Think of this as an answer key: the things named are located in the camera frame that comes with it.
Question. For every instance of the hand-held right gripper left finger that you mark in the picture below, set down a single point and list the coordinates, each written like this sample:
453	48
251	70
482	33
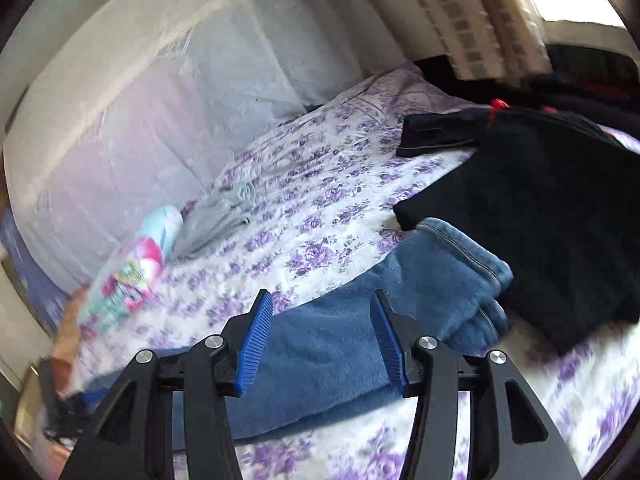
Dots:
255	345

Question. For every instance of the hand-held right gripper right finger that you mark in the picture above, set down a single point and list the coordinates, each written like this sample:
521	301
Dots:
390	347

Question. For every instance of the blue jeans pants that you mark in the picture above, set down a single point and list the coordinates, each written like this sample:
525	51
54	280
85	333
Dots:
330	340

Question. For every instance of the black pants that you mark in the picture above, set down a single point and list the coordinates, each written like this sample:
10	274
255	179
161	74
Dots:
540	220

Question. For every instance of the brown cloth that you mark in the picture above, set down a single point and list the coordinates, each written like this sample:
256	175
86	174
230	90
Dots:
67	335

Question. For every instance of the purple blue pillow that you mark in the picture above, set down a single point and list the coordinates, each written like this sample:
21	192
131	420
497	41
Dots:
37	285

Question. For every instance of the grey folded garment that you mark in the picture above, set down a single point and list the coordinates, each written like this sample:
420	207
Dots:
215	220

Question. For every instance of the colourful folded cloth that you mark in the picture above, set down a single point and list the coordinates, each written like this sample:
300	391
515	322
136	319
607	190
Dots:
132	270

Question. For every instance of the floral purple bedsheet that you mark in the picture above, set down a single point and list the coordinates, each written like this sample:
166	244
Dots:
320	200

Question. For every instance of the dark navy folded garment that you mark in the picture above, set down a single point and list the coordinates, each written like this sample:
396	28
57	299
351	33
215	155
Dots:
435	132

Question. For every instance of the white lace headboard cover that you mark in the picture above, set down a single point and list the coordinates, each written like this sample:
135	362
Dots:
150	110

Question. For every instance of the pile of dark clothes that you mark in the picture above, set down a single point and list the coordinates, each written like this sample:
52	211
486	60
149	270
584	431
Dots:
585	75

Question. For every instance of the patterned beige curtain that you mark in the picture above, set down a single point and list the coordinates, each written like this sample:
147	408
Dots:
465	20

